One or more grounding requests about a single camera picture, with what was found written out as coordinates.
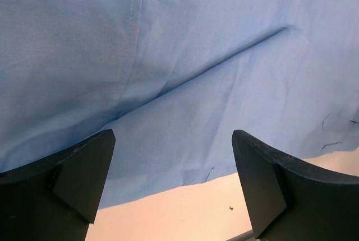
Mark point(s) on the light blue long sleeve shirt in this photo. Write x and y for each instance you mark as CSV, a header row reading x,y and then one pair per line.
x,y
173,79

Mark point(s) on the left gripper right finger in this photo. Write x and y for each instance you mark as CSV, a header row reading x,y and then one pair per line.
x,y
290,199

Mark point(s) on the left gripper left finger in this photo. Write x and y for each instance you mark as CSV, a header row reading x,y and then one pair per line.
x,y
56,197

